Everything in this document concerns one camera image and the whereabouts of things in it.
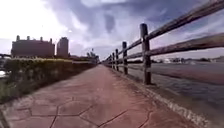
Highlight wide brown building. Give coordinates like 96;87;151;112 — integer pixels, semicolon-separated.
10;34;56;59

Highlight wooden post and rail fence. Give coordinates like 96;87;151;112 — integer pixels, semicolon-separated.
100;0;224;86

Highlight tall tower building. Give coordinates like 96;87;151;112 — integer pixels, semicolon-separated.
55;36;70;59

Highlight red stone paved path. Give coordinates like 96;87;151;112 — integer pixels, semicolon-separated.
0;64;198;128

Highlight grey stone kerb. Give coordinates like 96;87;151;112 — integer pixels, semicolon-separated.
105;64;221;128

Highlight water beside path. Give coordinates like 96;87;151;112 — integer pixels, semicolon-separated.
114;62;224;126

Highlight distant buildings across water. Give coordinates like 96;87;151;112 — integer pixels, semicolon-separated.
151;55;224;65

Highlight green hedge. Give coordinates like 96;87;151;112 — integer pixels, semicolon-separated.
0;57;98;104

